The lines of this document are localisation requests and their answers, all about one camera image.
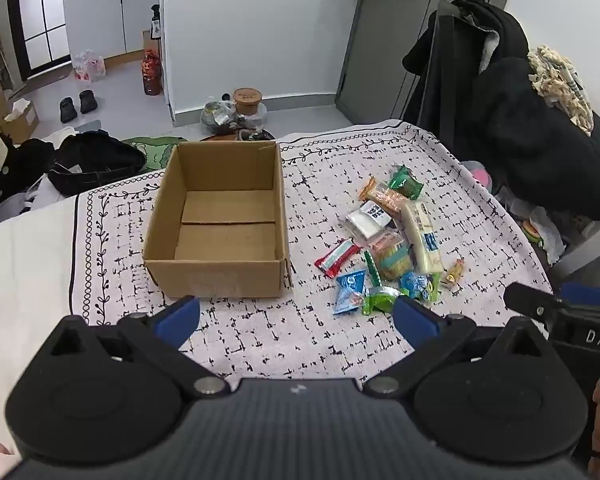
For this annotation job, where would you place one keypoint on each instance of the blue triangular snack packet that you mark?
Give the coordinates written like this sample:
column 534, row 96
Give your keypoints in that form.
column 350, row 292

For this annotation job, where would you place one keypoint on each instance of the small yellow candy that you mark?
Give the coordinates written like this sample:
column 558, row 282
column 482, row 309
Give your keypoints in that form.
column 455, row 272

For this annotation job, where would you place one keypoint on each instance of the orange jelly clear packet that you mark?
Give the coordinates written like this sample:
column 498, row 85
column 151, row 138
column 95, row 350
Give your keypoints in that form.
column 392, row 261

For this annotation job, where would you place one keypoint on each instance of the black slipper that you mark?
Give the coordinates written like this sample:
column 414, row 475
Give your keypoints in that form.
column 68, row 109
column 87, row 101

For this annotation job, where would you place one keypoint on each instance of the black spray bottle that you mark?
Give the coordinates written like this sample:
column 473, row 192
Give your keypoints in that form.
column 155, row 22

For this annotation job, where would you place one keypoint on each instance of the pink round toy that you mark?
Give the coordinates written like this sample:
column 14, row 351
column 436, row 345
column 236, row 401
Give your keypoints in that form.
column 480, row 176

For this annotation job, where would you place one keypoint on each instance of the black framed glass door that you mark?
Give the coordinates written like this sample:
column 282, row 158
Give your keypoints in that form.
column 37, row 15

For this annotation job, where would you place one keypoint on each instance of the light green snack packet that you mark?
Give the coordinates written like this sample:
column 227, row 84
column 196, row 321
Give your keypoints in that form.
column 379, row 301

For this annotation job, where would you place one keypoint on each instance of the white cabinet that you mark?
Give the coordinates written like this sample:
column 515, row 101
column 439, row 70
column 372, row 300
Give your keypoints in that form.
column 112, row 15

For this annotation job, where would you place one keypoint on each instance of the thin green snack stick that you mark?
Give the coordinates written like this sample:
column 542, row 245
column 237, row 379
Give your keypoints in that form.
column 372, row 266

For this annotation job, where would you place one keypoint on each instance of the beige knitted cloth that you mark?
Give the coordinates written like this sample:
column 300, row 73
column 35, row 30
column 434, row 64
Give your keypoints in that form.
column 560, row 82

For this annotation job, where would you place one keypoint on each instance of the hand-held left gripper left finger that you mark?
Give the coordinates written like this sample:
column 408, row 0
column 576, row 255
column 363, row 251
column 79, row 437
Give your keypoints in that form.
column 181, row 317

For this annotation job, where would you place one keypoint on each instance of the black garment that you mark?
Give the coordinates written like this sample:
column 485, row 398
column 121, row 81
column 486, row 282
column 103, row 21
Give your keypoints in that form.
column 10, row 175

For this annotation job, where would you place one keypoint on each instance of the orange cracker packet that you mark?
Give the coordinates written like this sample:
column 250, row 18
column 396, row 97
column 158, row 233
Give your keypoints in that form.
column 380, row 196

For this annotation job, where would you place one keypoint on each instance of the white black-patterned tablecloth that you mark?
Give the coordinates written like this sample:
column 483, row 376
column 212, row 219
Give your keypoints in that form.
column 300, row 330

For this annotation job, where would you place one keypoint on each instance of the green printed cloth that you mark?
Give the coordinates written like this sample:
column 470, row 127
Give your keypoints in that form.
column 155, row 149

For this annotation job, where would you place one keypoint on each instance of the pink pack of bottles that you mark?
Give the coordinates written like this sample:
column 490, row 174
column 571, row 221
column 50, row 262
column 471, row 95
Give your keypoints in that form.
column 89, row 66

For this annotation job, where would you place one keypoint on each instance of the black jacket pile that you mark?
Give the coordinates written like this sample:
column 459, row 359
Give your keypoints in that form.
column 545, row 145

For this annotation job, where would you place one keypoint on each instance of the small open cardboard box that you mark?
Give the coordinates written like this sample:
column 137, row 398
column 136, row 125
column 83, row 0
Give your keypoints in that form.
column 17, row 120

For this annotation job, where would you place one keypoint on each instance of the brown cardboard box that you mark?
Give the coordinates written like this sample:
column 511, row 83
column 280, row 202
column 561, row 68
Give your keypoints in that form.
column 220, row 220

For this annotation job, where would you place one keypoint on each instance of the blue round snack packet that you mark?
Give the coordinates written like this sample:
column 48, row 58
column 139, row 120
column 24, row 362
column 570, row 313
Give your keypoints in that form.
column 419, row 285

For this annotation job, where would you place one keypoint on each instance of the grey door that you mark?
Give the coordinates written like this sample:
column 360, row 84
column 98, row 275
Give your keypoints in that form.
column 405, row 40

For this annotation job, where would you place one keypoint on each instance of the colourful burger toy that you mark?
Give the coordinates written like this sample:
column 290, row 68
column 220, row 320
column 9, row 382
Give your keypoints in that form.
column 535, row 232

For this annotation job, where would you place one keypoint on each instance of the brown instant noodle cup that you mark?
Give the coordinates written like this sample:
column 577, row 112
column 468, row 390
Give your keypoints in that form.
column 247, row 101

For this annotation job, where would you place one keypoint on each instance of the red label bottle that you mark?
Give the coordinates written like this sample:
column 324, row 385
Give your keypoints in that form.
column 151, row 72

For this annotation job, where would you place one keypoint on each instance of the long cream snack packet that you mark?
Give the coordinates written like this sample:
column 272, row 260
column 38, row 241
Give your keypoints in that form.
column 422, row 237

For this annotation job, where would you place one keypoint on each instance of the red and teal snack packet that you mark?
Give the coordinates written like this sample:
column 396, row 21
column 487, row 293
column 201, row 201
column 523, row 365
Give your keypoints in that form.
column 337, row 258

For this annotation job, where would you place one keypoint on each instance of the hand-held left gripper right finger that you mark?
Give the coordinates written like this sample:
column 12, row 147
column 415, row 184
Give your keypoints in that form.
column 414, row 321

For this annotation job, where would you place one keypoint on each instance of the clear plastic bag of containers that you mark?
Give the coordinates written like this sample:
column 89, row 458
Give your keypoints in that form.
column 220, row 116

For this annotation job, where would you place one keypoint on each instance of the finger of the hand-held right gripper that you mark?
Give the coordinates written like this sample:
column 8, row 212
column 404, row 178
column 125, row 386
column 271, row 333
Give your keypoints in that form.
column 527, row 301
column 585, row 293

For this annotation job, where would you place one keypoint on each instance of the white cake packet black label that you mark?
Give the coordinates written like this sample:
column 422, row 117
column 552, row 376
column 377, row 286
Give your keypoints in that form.
column 369, row 219

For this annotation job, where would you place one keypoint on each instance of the dark green snack packet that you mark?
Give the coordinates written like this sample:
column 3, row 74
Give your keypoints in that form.
column 406, row 183

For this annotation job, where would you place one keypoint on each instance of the black bag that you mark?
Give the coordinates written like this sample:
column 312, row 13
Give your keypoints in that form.
column 97, row 162

